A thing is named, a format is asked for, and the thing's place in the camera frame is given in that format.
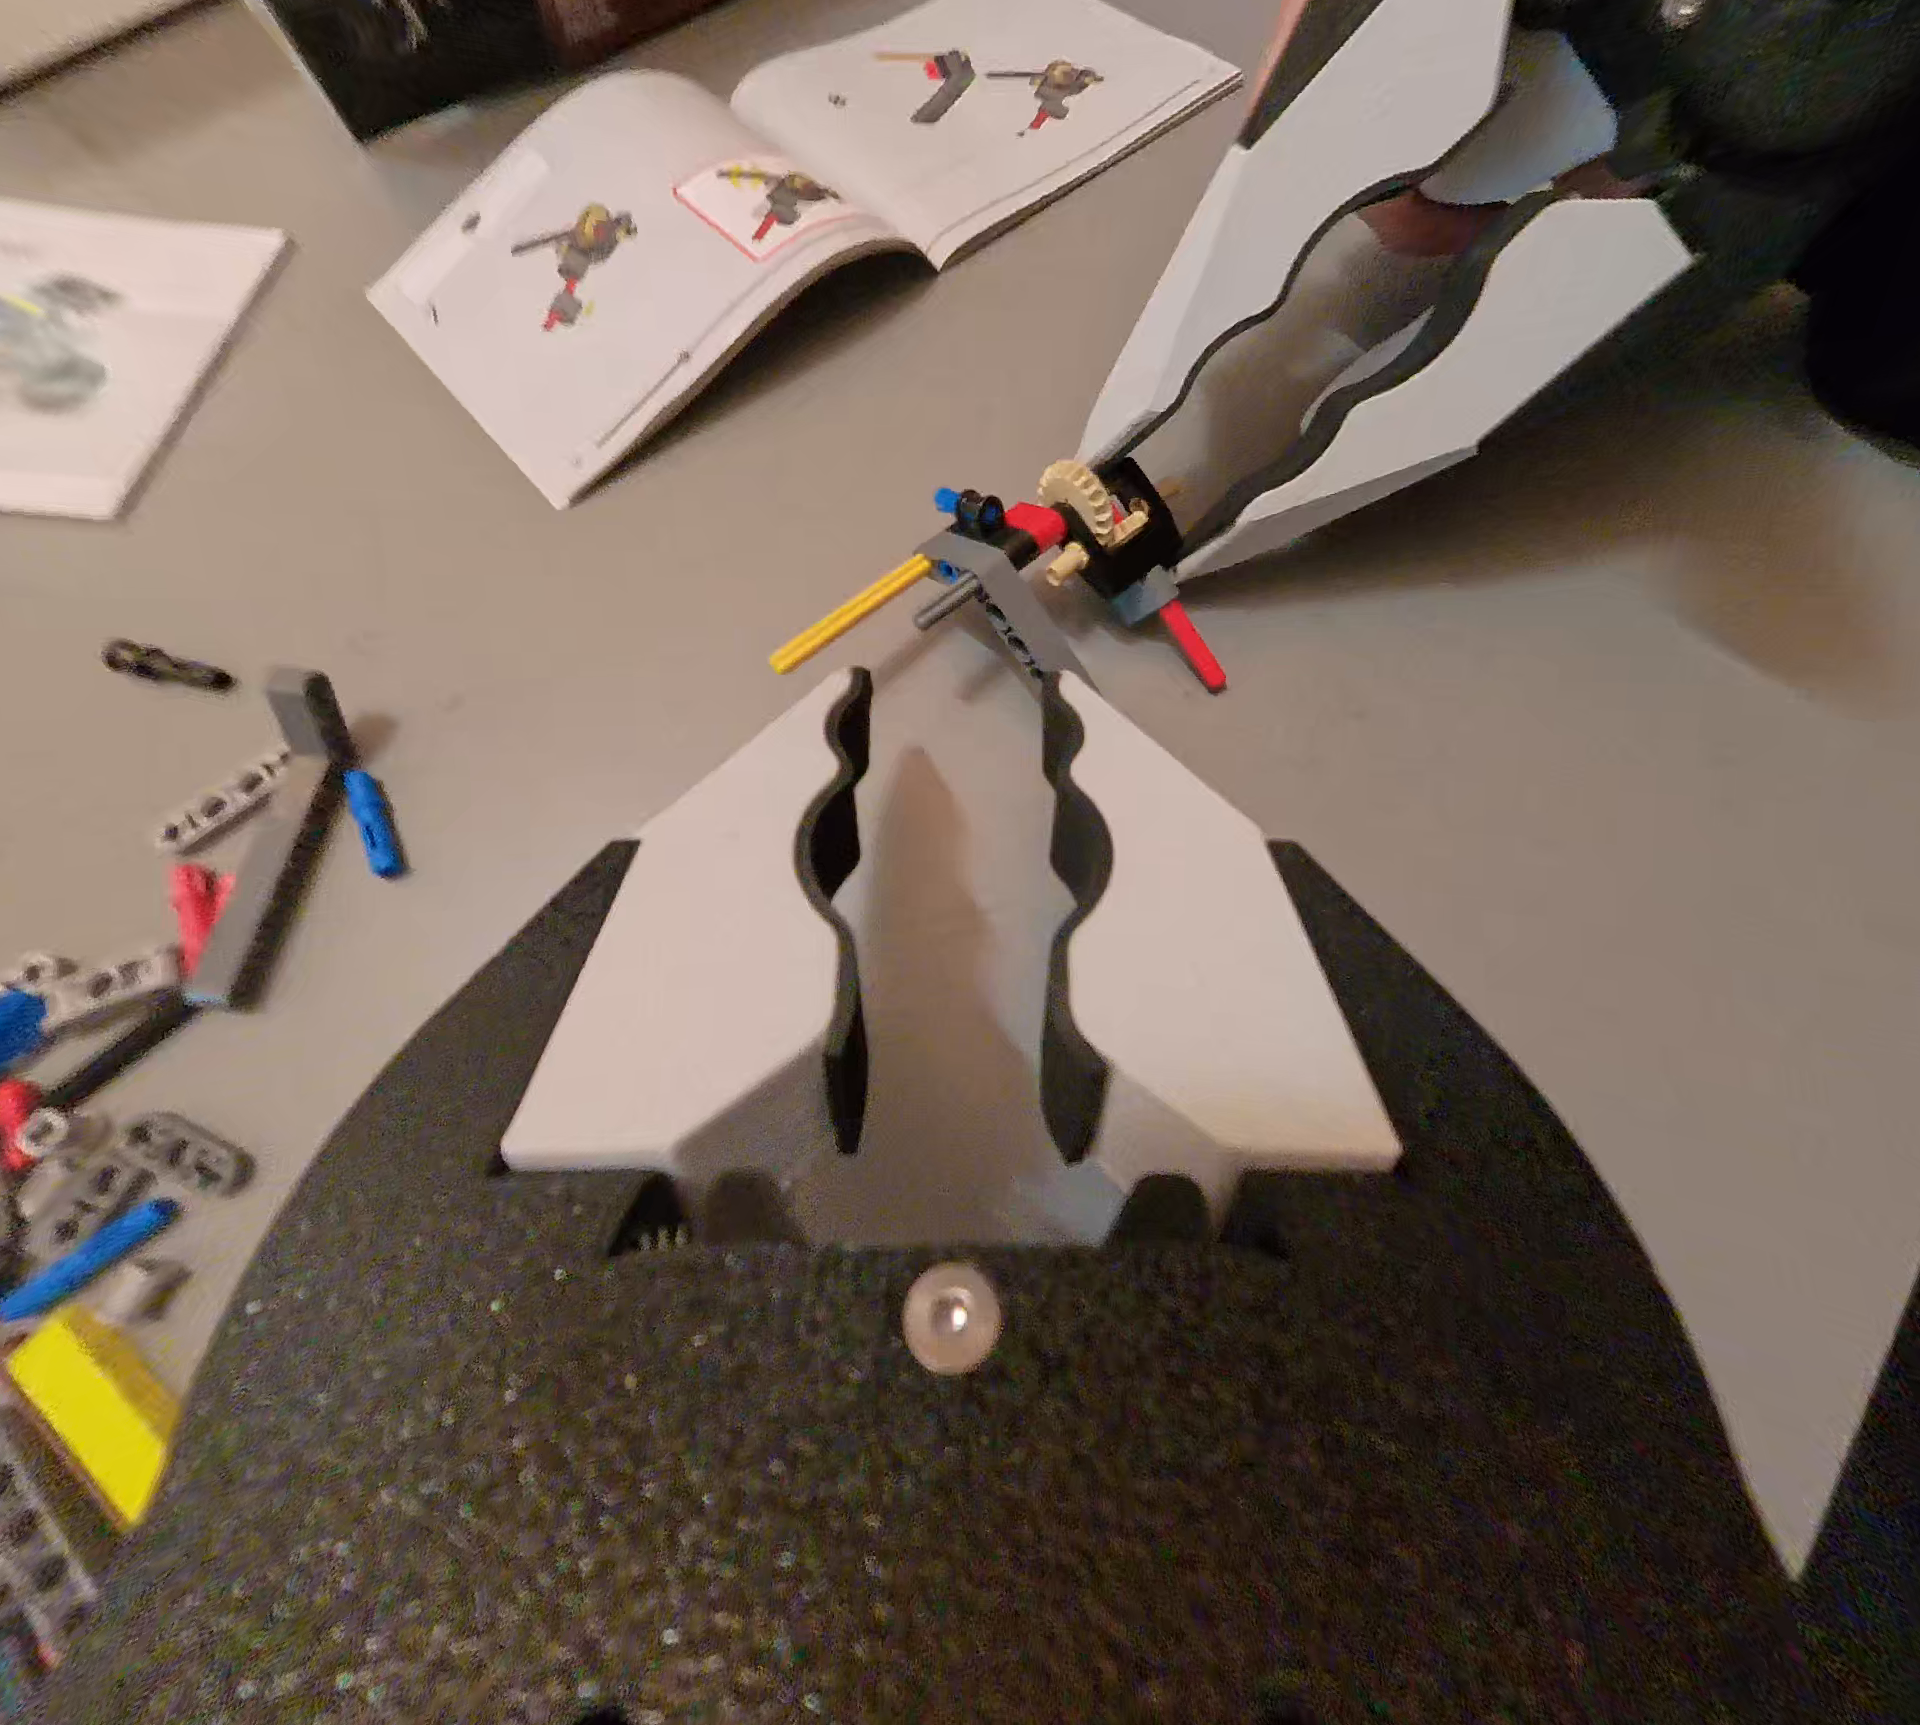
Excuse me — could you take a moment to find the person's right hand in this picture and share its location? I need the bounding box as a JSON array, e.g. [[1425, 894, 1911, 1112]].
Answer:
[[1367, 180, 1512, 259]]

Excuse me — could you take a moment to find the dark grey angled beam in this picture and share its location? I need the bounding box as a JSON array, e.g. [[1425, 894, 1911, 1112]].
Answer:
[[182, 666, 362, 1008]]

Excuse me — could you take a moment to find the open instruction booklet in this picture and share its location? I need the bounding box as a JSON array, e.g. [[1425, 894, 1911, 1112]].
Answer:
[[368, 0, 1245, 513]]

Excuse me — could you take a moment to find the black connector pin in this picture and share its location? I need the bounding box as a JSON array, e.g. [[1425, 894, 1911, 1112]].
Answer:
[[101, 638, 235, 690]]

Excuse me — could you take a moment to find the closed instruction booklet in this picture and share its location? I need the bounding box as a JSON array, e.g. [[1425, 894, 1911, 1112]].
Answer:
[[0, 199, 289, 524]]

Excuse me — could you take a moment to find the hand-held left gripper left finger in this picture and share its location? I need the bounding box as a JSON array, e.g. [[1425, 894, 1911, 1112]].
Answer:
[[499, 666, 872, 1235]]

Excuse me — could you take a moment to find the blue pin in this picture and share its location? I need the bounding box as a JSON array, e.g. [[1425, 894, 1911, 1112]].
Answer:
[[342, 769, 408, 878]]

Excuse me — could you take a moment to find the pile of toy building pieces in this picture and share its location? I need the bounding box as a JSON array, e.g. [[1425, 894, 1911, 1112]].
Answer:
[[0, 943, 260, 1680]]

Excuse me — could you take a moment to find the grey beam yellow axle assembly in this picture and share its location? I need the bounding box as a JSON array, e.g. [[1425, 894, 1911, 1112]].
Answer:
[[770, 479, 1088, 695]]

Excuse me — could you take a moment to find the black gear frame assembly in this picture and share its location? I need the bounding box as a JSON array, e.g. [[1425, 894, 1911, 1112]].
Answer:
[[1043, 455, 1229, 695]]

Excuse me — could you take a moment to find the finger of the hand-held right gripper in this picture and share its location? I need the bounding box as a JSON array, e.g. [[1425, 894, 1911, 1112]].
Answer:
[[1071, 0, 1521, 471], [1178, 188, 1698, 583]]

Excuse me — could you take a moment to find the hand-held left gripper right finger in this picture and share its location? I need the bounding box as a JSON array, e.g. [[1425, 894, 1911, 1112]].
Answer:
[[1043, 671, 1402, 1235]]

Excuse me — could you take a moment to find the light grey short beam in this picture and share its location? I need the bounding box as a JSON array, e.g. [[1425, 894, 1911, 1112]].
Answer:
[[154, 754, 293, 845]]

